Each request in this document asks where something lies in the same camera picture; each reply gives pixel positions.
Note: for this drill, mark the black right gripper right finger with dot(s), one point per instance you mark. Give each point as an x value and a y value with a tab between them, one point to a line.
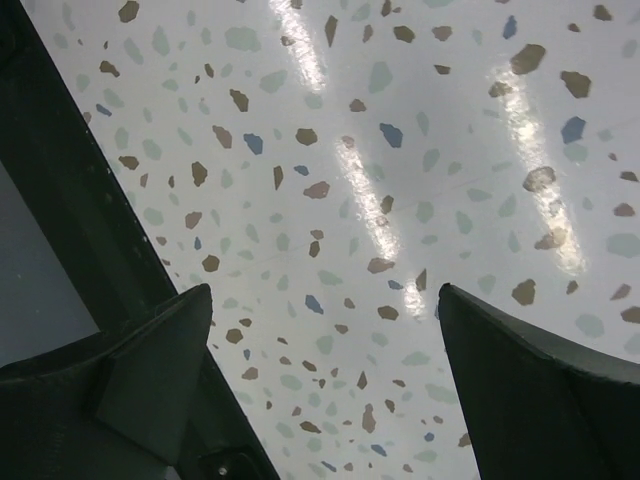
537	405

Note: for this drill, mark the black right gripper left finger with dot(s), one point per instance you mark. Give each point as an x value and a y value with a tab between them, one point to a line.
114	405

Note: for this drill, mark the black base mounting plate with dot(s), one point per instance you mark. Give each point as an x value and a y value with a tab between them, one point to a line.
75	260

